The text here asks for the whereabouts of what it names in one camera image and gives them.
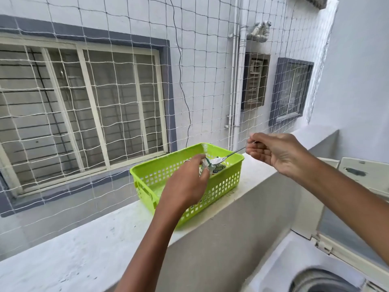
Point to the person's right hand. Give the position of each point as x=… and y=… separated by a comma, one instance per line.
x=281, y=153

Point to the person's left hand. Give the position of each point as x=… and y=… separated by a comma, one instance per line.
x=182, y=185

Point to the person's left thumb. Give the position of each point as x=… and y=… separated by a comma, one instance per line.
x=205, y=178

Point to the person's right thumb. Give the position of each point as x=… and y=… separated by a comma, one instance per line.
x=261, y=137

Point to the white green detergent packet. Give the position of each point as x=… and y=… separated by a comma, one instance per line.
x=217, y=169

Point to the metal spoon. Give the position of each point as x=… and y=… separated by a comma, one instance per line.
x=234, y=154

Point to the person's right forearm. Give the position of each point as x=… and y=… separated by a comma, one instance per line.
x=343, y=203

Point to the person's left forearm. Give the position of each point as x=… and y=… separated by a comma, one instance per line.
x=152, y=249

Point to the grey pipe elbow fittings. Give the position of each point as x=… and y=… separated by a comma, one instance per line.
x=260, y=30

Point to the green plastic basket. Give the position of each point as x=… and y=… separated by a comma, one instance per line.
x=158, y=185

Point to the small grey framed window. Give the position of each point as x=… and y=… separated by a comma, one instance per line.
x=291, y=89

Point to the louvred vent window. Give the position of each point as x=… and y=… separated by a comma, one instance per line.
x=255, y=80

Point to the white vertical drain pipes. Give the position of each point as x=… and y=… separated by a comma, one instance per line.
x=238, y=72

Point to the white safety net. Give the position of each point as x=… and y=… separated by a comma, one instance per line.
x=200, y=72

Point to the white washing machine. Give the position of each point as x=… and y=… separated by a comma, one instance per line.
x=273, y=264

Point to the washing machine lid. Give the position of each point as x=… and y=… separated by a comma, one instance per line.
x=364, y=179

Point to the large cream framed window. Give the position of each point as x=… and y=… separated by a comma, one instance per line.
x=76, y=109

